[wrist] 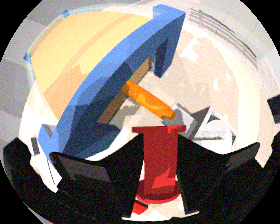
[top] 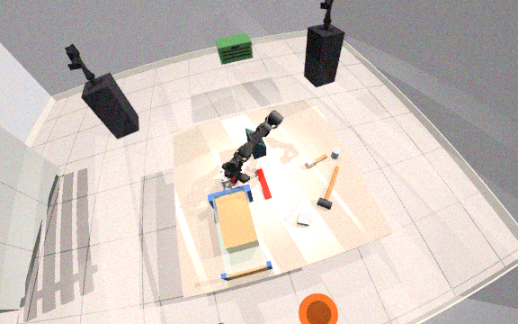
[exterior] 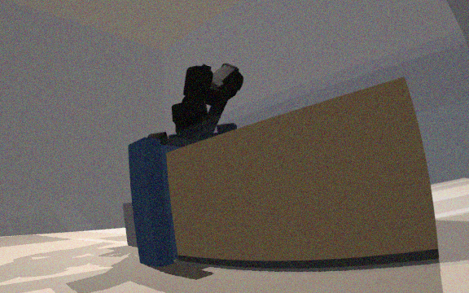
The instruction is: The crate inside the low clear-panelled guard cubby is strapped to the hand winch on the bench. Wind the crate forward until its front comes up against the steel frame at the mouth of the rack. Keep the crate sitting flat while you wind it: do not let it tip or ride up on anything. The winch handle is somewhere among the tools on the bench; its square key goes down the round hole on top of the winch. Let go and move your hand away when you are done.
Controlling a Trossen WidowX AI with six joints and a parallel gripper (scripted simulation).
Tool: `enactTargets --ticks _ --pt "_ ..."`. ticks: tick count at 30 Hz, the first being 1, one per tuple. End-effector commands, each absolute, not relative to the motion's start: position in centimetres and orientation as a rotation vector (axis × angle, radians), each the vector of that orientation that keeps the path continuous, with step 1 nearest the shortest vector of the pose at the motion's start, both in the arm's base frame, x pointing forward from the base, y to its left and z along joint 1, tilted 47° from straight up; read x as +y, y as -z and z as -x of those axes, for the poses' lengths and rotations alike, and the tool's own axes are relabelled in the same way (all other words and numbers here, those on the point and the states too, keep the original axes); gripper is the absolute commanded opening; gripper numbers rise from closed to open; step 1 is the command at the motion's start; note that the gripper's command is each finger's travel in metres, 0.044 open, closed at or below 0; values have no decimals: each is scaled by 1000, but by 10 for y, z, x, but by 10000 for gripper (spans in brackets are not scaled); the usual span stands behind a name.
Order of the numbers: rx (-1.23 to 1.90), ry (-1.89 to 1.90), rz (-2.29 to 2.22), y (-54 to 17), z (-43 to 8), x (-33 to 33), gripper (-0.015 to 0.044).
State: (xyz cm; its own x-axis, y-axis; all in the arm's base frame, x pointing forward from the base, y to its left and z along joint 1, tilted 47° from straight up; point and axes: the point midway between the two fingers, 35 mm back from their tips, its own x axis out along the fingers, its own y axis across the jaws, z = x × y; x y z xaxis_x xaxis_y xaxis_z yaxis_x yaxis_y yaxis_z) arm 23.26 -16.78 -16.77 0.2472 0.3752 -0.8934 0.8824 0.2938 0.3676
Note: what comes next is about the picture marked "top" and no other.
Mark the hammer with wooden handle and black head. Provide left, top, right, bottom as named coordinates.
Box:
left=317, top=166, right=339, bottom=210

